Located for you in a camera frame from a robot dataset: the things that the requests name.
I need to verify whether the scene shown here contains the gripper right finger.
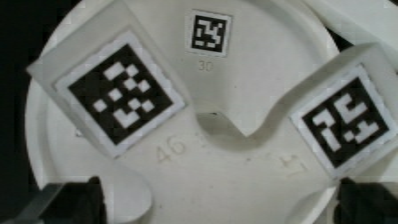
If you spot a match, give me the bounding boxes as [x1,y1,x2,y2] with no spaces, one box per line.
[332,178,398,224]

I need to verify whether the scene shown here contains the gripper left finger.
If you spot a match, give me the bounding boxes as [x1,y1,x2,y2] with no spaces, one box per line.
[10,176,106,224]

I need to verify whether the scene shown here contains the white cylindrical table leg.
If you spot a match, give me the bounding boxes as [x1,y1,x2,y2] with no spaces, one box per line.
[193,111,253,143]

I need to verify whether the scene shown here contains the white round table top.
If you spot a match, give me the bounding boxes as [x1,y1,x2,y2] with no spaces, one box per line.
[22,0,344,224]

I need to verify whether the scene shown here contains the white cross-shaped table base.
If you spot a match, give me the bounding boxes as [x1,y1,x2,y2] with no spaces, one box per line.
[24,0,398,224]

